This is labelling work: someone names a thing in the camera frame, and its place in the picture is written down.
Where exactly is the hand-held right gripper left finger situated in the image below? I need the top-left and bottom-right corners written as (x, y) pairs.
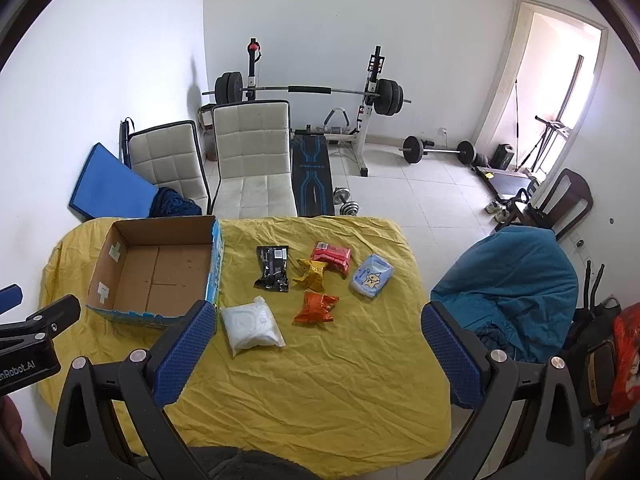
top-left (51, 300), bottom-right (219, 480)

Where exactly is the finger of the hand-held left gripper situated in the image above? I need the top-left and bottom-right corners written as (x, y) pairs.
top-left (0, 285), bottom-right (24, 312)
top-left (0, 295), bottom-right (82, 348)

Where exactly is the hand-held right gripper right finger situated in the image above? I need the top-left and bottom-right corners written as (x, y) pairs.
top-left (421, 301), bottom-right (588, 480)

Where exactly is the white plastic packet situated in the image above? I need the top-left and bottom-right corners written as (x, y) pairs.
top-left (220, 296), bottom-right (286, 358)

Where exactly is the cardboard box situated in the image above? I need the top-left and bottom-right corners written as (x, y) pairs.
top-left (85, 215), bottom-right (225, 331)

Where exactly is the light blue tissue packet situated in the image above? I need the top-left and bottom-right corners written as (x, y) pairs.
top-left (349, 253), bottom-right (395, 299)

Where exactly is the black packet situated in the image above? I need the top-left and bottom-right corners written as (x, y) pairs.
top-left (253, 245), bottom-right (291, 293)

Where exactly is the orange snack packet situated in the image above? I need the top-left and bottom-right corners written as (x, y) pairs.
top-left (293, 290), bottom-right (340, 325)

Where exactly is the yellow snack packet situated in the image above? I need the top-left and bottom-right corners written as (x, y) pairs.
top-left (292, 258), bottom-right (328, 292)

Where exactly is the red snack packet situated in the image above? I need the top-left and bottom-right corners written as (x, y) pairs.
top-left (311, 241), bottom-right (352, 279)

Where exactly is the person's left forearm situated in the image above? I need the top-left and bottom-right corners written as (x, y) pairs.
top-left (0, 395), bottom-right (38, 480)

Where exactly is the teal blanket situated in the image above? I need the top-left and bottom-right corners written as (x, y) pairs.
top-left (431, 226), bottom-right (578, 363)

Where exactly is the yellow tablecloth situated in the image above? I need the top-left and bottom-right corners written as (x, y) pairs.
top-left (37, 216), bottom-right (453, 463)

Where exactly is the person's grey fleece clothing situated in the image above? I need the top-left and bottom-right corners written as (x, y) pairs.
top-left (197, 447), bottom-right (321, 480)

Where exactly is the blue foam mat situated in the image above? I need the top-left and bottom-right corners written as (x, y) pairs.
top-left (68, 142), bottom-right (162, 220)

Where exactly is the dark blue bag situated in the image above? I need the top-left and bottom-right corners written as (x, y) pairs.
top-left (150, 187), bottom-right (203, 218)

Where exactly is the red bag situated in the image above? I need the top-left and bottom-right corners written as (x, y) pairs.
top-left (607, 302), bottom-right (640, 416)

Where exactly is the treadmill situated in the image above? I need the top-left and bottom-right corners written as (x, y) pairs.
top-left (472, 115), bottom-right (571, 198)

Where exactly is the black slim bag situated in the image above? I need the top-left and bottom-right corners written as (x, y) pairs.
top-left (119, 117), bottom-right (138, 168)

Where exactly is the chrome dumbbell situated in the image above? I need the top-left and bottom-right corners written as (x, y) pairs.
top-left (332, 187), bottom-right (362, 217)

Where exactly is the white padded chair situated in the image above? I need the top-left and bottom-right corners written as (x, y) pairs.
top-left (209, 100), bottom-right (298, 219)
top-left (127, 120), bottom-right (211, 216)

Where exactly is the dark wooden chair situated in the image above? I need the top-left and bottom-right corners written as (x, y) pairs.
top-left (495, 168), bottom-right (595, 241)

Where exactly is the black speaker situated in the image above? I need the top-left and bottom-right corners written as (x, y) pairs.
top-left (490, 143), bottom-right (513, 170)

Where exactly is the short barbell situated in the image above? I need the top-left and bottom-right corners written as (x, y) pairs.
top-left (398, 135), bottom-right (476, 166)

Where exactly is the black weight bench pad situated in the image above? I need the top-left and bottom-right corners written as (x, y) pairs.
top-left (291, 130), bottom-right (335, 217)

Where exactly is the white barbell rack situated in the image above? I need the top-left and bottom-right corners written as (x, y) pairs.
top-left (240, 37), bottom-right (386, 178)

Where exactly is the long barbell with black plates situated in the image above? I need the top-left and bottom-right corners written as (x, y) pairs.
top-left (201, 72), bottom-right (413, 116)

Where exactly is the white door frame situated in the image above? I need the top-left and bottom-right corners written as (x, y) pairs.
top-left (472, 0), bottom-right (608, 161)

